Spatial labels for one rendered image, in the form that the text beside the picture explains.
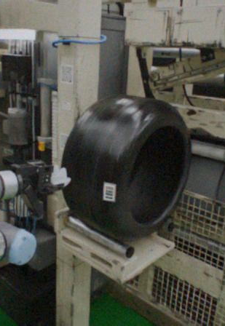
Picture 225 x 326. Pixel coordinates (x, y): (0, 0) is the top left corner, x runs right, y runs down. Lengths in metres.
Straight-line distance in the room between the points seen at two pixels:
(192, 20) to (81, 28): 0.42
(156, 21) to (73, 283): 1.24
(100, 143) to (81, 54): 0.43
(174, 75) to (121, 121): 0.51
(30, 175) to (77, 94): 0.53
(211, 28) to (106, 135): 0.55
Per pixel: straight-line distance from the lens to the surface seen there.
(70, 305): 1.85
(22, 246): 0.82
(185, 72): 1.55
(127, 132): 1.12
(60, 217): 1.47
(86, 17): 1.43
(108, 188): 1.10
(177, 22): 1.43
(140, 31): 1.52
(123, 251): 1.30
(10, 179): 0.93
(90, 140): 1.15
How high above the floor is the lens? 1.60
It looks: 17 degrees down
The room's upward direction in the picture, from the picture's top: 3 degrees clockwise
